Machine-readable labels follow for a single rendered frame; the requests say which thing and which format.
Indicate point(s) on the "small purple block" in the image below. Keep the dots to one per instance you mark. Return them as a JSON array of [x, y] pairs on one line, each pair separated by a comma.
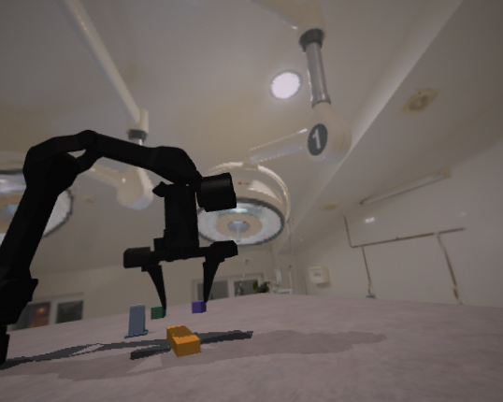
[[199, 307]]

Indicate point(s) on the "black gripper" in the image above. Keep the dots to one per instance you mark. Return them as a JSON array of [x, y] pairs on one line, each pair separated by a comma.
[[181, 231]]

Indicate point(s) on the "orange bar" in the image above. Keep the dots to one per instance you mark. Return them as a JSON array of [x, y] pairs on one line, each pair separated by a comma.
[[182, 340]]

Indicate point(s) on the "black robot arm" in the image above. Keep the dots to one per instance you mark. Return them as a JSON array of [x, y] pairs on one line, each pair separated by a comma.
[[49, 170]]

